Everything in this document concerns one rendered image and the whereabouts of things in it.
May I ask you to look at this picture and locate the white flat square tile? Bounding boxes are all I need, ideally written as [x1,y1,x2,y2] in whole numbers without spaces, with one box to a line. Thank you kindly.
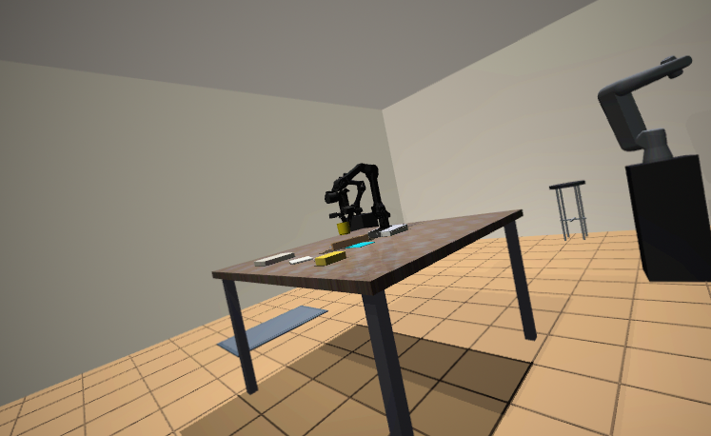
[289,256,313,265]

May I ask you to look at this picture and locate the yellow rectangular block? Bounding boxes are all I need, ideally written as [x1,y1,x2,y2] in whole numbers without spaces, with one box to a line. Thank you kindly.
[315,251,346,266]

